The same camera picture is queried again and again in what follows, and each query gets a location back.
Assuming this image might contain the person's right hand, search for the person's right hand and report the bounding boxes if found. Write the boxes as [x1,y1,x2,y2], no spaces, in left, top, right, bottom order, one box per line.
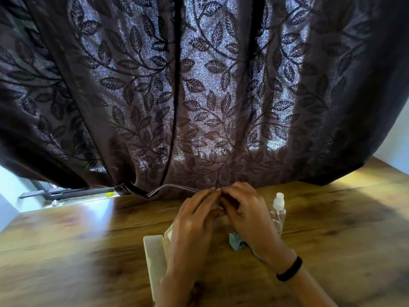
[220,181,298,273]

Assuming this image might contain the person's left hand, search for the person's left hand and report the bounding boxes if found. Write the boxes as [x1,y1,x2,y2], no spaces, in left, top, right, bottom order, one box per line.
[164,187,226,287]

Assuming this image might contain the clear frame eyeglasses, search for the clear frame eyeglasses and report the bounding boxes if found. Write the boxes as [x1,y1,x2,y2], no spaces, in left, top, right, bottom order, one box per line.
[146,184,224,211]

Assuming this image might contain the person's right forearm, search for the person's right forearm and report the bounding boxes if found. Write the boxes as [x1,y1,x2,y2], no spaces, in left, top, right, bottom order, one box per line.
[282,265,339,307]

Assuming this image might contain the person's left forearm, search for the person's left forearm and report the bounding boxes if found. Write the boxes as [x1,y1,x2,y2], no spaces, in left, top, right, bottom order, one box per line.
[155,274,199,307]

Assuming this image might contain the light blue cleaning cloth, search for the light blue cleaning cloth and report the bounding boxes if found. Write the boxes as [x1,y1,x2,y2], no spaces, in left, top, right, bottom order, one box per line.
[228,233,266,261]

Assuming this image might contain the clear spray bottle white cap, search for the clear spray bottle white cap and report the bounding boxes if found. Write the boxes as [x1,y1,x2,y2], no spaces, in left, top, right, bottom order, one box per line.
[269,192,287,236]

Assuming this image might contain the white eyeglasses case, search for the white eyeglasses case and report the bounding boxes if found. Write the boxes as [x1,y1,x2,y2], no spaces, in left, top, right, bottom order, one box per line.
[143,223,176,302]

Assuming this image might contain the black wristband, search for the black wristband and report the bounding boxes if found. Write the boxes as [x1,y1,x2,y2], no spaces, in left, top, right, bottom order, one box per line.
[276,256,303,282]

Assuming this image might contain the dark brown leaf-patterned curtain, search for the dark brown leaf-patterned curtain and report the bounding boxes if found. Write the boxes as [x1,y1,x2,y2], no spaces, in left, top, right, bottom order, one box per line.
[0,0,409,200]

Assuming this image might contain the black window rail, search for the black window rail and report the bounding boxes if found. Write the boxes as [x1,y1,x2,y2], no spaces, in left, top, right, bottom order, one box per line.
[18,186,129,201]

